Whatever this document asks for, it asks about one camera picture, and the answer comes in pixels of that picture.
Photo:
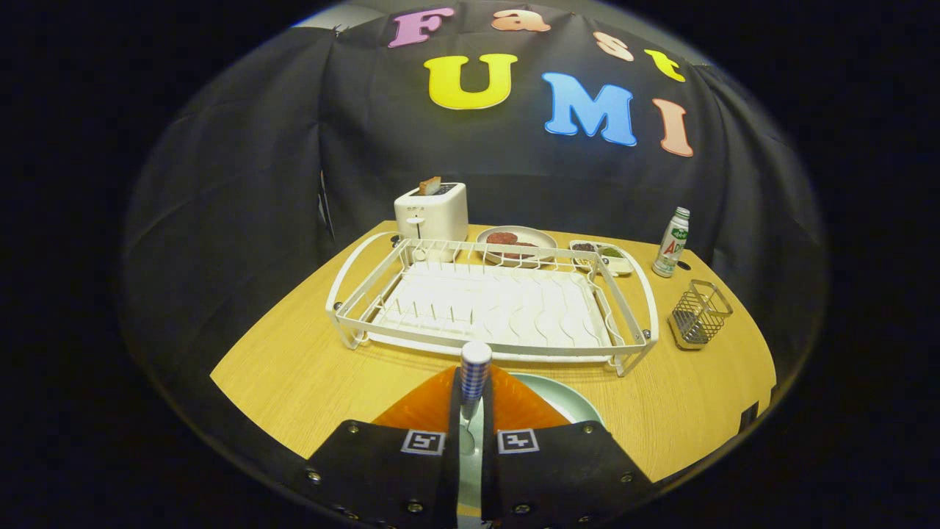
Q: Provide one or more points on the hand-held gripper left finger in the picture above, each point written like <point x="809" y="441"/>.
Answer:
<point x="382" y="477"/>

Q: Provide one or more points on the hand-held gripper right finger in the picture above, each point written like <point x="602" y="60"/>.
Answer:
<point x="565" y="477"/>

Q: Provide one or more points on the pale green plate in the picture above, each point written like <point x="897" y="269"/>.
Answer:
<point x="565" y="400"/>

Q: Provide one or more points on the white dish rack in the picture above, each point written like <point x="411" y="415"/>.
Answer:
<point x="507" y="308"/>

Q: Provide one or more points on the white divided condiment dish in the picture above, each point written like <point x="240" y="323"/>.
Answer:
<point x="613" y="261"/>

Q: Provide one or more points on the round white plate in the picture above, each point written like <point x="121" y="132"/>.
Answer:
<point x="542" y="239"/>

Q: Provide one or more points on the black table edge clamp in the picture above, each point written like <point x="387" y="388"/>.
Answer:
<point x="749" y="416"/>

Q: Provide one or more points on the red meat patty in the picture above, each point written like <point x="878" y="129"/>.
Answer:
<point x="501" y="238"/>
<point x="523" y="250"/>

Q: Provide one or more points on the white green label drink bottle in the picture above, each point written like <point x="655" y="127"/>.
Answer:
<point x="670" y="246"/>

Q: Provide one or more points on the white toaster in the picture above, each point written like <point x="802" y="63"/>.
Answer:
<point x="433" y="217"/>

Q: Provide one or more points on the toast bread slice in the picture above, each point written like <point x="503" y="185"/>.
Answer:
<point x="430" y="186"/>

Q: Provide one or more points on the black backdrop cloth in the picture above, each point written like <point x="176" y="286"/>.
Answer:
<point x="242" y="184"/>

